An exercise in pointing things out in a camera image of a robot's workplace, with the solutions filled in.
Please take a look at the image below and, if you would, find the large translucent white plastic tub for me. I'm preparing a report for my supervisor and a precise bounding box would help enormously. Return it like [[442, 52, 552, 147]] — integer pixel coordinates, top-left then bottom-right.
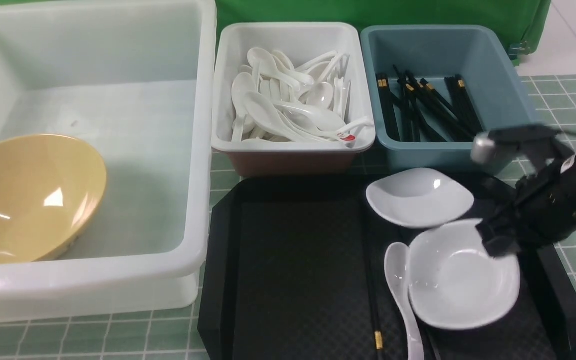
[[0, 0, 217, 322]]

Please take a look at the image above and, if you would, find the white rectangular spoon bin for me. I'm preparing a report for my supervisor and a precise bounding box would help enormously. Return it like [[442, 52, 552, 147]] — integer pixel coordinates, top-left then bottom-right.
[[211, 22, 376, 178]]

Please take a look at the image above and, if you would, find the blue-grey chopstick bin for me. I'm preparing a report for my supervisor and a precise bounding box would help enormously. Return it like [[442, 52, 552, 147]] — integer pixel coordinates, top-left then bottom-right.
[[360, 25, 539, 175]]

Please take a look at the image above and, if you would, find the green cloth backdrop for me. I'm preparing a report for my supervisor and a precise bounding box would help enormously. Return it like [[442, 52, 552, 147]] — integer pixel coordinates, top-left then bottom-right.
[[0, 0, 552, 67]]

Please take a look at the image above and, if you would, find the green checkered table mat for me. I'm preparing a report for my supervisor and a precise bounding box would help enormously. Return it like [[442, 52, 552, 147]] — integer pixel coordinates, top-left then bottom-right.
[[0, 75, 576, 360]]

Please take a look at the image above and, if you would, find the white square dish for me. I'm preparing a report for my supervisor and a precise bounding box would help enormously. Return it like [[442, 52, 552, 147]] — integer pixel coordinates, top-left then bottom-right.
[[365, 167, 474, 229], [407, 218, 521, 330]]

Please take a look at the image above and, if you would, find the white ceramic soup spoon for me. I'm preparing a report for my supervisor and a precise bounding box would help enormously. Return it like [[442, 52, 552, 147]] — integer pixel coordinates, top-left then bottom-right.
[[384, 243, 425, 360]]

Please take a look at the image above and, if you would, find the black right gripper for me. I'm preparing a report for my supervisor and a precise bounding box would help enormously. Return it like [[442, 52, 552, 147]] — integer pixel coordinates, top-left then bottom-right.
[[470, 125, 576, 258]]

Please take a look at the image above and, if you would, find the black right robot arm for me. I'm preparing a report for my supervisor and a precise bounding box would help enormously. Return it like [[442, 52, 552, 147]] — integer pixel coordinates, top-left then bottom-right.
[[470, 124, 576, 258]]

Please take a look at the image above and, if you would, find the bundle of black chopsticks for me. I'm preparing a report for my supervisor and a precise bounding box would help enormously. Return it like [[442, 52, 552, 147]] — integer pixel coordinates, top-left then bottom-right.
[[375, 66, 483, 143]]

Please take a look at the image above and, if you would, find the pile of white soup spoons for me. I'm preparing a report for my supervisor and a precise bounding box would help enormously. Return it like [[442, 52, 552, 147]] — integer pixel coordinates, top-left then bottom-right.
[[230, 47, 374, 147]]

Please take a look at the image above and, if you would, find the black chopstick with gold band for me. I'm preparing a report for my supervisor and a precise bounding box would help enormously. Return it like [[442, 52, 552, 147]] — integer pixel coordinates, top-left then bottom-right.
[[363, 240, 385, 360]]

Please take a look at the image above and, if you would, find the yellow noodle bowl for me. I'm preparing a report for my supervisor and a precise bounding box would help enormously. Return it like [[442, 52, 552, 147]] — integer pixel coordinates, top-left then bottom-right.
[[0, 134, 108, 265]]

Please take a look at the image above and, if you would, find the black plastic serving tray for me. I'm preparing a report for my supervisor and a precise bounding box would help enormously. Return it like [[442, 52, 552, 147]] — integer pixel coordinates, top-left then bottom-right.
[[198, 174, 576, 360]]

